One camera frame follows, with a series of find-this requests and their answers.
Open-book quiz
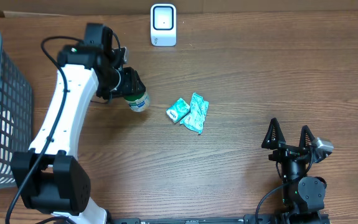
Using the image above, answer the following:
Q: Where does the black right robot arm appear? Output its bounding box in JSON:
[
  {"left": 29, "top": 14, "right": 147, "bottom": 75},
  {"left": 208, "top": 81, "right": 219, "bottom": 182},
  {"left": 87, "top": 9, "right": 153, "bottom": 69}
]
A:
[{"left": 255, "top": 118, "right": 334, "bottom": 223}]

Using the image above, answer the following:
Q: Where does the grey plastic mesh basket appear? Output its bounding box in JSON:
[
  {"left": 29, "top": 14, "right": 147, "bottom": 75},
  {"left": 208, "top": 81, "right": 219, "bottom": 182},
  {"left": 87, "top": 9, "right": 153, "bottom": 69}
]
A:
[{"left": 0, "top": 33, "right": 34, "bottom": 189}]

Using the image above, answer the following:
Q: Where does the green cap white bottle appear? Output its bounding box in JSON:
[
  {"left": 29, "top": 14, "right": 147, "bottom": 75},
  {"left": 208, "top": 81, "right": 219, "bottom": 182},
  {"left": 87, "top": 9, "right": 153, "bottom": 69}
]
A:
[{"left": 124, "top": 91, "right": 150, "bottom": 113}]

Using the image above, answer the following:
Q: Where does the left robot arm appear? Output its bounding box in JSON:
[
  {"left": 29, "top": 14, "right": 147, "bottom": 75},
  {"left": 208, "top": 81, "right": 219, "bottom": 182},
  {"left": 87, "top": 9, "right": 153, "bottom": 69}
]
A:
[{"left": 11, "top": 23, "right": 150, "bottom": 223}]

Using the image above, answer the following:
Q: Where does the brown cardboard backboard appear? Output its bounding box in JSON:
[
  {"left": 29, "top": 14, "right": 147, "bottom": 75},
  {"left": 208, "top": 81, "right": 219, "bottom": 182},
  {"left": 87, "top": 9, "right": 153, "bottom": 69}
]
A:
[{"left": 0, "top": 0, "right": 358, "bottom": 17}]

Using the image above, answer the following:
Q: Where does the white barcode scanner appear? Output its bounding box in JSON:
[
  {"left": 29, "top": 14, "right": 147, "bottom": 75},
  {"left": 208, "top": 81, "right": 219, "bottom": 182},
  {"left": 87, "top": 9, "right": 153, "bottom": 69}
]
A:
[{"left": 150, "top": 3, "right": 177, "bottom": 47}]

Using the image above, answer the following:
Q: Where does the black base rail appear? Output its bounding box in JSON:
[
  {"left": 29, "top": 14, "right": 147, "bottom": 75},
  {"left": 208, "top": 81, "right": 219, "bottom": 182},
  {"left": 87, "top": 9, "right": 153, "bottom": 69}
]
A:
[{"left": 110, "top": 213, "right": 332, "bottom": 224}]

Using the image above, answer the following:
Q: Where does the small teal tissue pack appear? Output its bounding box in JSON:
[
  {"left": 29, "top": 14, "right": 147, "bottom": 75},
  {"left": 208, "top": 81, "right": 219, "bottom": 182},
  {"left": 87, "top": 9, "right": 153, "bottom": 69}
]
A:
[{"left": 166, "top": 98, "right": 191, "bottom": 123}]

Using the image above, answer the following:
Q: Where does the teal wet wipes pack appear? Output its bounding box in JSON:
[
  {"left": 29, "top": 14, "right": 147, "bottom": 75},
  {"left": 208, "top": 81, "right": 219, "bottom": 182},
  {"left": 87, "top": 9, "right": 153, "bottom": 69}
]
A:
[{"left": 179, "top": 92, "right": 209, "bottom": 134}]

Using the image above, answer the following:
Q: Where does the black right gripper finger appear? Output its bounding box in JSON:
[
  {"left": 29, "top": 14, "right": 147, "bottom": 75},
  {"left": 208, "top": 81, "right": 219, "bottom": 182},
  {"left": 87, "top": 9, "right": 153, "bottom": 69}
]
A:
[
  {"left": 299, "top": 125, "right": 315, "bottom": 148},
  {"left": 261, "top": 118, "right": 286, "bottom": 149}
]

